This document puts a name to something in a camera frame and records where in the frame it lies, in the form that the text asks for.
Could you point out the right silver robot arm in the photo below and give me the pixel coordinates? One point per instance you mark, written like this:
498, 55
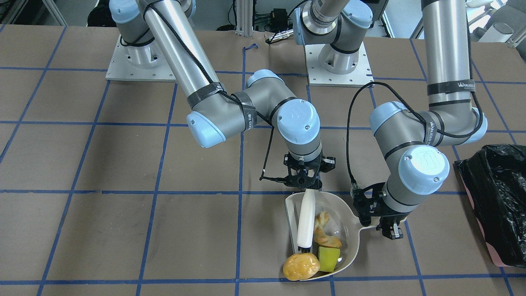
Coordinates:
215, 114

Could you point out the white hand brush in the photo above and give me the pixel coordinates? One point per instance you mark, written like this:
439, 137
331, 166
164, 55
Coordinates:
306, 221

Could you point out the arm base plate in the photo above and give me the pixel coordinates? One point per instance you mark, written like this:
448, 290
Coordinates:
139, 64
327, 67

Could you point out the aluminium frame post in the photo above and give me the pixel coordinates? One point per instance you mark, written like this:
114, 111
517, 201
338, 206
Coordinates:
244, 17

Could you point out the pink bin with black bag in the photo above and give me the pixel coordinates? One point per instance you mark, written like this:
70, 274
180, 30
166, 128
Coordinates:
494, 178

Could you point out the beige plastic dustpan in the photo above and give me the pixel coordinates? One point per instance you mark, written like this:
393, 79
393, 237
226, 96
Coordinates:
343, 223

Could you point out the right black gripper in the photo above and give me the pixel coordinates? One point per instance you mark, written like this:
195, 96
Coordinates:
327, 165

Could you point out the brown potato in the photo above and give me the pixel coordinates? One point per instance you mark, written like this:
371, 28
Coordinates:
301, 266

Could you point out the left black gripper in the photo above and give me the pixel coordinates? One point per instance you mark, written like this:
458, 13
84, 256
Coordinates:
390, 220

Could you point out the silver cable connector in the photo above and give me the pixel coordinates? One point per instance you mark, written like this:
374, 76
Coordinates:
279, 36

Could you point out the yellow green sponge piece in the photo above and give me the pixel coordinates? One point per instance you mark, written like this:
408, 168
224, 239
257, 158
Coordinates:
328, 258

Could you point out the curved bread piece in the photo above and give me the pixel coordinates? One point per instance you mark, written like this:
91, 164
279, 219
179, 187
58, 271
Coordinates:
319, 234

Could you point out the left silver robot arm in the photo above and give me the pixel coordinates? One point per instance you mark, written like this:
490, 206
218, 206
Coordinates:
408, 139

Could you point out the black power adapter box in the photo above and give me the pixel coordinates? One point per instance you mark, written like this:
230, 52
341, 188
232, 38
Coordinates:
276, 20

